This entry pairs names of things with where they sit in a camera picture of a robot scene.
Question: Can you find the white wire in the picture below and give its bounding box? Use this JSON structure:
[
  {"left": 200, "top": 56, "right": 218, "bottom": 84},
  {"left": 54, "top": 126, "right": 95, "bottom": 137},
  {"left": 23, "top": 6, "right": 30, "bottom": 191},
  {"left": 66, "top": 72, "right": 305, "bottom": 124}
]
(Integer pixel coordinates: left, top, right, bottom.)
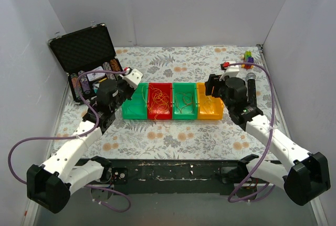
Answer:
[{"left": 199, "top": 97, "right": 220, "bottom": 114}]

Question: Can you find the yellow wire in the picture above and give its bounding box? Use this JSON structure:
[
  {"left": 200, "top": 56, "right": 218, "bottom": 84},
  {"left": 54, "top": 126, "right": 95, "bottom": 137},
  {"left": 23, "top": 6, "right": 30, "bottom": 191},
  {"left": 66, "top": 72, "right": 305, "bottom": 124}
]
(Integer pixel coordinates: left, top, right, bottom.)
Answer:
[{"left": 148, "top": 85, "right": 171, "bottom": 121}]

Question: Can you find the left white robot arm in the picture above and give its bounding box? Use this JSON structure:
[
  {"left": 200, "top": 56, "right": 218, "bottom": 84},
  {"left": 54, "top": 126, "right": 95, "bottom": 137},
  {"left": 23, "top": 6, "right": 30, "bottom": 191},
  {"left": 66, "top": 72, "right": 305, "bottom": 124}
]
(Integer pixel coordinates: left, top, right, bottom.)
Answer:
[{"left": 26, "top": 78, "right": 139, "bottom": 213}]

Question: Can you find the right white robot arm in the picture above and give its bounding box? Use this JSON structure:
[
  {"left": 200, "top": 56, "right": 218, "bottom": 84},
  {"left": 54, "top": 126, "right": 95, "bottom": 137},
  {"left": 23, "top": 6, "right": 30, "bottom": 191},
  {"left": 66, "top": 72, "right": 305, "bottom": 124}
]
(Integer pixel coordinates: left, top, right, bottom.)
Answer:
[{"left": 205, "top": 73, "right": 331, "bottom": 206}]

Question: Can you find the left green bin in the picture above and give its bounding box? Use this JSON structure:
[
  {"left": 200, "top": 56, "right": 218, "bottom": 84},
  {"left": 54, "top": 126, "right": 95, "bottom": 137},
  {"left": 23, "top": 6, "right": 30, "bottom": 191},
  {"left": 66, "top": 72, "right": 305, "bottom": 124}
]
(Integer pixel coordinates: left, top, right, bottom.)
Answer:
[{"left": 122, "top": 83, "right": 149, "bottom": 120}]

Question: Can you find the green bin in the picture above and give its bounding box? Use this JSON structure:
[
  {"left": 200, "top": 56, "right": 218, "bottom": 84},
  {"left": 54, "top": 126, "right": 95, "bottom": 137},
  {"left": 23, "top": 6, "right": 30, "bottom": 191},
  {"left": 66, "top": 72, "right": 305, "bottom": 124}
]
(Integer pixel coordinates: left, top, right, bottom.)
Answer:
[
  {"left": 172, "top": 83, "right": 198, "bottom": 120},
  {"left": 122, "top": 83, "right": 149, "bottom": 120}
]

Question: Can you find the orange bin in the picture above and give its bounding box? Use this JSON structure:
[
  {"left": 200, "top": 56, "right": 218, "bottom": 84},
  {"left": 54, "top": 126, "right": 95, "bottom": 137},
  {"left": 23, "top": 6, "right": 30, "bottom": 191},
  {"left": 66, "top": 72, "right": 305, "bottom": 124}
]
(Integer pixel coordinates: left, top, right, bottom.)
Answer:
[{"left": 196, "top": 83, "right": 224, "bottom": 120}]

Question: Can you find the right green bin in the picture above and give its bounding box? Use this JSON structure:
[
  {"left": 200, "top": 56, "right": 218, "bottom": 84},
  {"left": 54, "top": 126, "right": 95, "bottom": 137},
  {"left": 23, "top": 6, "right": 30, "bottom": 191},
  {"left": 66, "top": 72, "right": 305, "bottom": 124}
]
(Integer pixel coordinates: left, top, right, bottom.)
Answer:
[{"left": 172, "top": 83, "right": 198, "bottom": 120}]

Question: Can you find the red bin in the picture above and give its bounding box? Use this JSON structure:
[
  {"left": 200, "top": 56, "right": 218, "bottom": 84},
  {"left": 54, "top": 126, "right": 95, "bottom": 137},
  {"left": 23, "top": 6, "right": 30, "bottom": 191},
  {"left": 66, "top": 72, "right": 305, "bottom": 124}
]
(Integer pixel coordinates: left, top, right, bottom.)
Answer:
[{"left": 147, "top": 83, "right": 173, "bottom": 120}]

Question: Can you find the black microphone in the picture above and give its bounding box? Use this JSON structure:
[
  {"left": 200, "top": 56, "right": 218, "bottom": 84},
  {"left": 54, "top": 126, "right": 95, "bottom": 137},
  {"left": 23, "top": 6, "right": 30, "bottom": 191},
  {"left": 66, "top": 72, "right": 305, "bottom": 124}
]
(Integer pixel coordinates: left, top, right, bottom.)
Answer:
[{"left": 246, "top": 73, "right": 257, "bottom": 107}]

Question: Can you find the colourful toy block figure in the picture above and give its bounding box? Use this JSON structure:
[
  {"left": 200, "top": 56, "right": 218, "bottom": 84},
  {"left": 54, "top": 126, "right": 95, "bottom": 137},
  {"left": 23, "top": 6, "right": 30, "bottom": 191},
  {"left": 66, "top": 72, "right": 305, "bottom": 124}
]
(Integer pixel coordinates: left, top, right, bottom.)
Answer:
[{"left": 241, "top": 51, "right": 254, "bottom": 69}]

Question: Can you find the floral table mat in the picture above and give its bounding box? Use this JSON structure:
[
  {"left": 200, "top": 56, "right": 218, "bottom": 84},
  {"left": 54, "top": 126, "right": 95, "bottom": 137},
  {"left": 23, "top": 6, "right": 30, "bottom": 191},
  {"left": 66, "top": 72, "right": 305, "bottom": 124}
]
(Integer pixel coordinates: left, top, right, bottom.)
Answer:
[{"left": 51, "top": 46, "right": 291, "bottom": 161}]

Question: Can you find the black poker chip case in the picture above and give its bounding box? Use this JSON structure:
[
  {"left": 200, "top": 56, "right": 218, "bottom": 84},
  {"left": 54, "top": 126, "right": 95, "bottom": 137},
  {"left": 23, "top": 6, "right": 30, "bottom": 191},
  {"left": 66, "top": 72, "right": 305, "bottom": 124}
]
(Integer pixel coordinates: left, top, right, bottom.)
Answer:
[{"left": 48, "top": 23, "right": 123, "bottom": 104}]

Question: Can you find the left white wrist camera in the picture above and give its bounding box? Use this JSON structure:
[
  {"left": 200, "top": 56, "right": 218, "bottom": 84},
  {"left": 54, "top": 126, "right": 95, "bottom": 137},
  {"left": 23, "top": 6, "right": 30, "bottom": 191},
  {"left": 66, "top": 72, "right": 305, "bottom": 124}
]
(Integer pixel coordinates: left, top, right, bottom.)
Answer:
[{"left": 122, "top": 67, "right": 143, "bottom": 89}]

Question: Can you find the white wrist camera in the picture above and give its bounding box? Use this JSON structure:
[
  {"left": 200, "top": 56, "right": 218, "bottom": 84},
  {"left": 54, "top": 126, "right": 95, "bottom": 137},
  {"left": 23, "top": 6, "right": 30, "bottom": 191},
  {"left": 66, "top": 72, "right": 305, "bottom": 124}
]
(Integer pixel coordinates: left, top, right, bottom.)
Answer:
[
  {"left": 219, "top": 61, "right": 239, "bottom": 81},
  {"left": 122, "top": 67, "right": 143, "bottom": 89}
]

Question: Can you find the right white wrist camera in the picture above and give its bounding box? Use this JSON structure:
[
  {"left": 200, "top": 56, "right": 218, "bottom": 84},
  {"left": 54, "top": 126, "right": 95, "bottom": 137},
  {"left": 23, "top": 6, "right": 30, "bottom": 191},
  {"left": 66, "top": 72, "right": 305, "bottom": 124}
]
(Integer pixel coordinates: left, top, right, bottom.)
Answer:
[{"left": 219, "top": 61, "right": 239, "bottom": 81}]

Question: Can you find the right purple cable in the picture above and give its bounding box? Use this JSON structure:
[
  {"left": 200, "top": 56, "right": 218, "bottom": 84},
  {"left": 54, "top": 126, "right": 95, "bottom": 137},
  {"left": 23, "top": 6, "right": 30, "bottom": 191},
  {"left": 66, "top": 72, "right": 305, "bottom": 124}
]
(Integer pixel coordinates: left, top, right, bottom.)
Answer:
[{"left": 222, "top": 61, "right": 276, "bottom": 203}]

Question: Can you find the purple cable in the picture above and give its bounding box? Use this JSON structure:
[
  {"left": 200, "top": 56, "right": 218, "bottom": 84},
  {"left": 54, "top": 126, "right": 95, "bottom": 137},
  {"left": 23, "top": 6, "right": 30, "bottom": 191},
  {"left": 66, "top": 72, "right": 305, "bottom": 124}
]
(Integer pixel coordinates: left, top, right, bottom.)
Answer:
[
  {"left": 222, "top": 61, "right": 276, "bottom": 203},
  {"left": 7, "top": 70, "right": 132, "bottom": 213}
]

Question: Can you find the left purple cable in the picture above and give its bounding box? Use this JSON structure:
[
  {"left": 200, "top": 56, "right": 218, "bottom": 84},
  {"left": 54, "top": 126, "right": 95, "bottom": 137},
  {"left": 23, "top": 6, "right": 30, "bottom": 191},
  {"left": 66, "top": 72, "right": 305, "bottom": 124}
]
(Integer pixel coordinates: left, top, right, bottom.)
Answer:
[{"left": 7, "top": 70, "right": 132, "bottom": 213}]

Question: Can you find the aluminium frame rail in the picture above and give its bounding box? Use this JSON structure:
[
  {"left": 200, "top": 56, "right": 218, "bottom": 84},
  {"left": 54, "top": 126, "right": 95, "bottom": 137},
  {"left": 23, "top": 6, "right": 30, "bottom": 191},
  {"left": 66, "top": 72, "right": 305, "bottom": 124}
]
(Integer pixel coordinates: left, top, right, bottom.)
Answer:
[{"left": 256, "top": 44, "right": 329, "bottom": 225}]

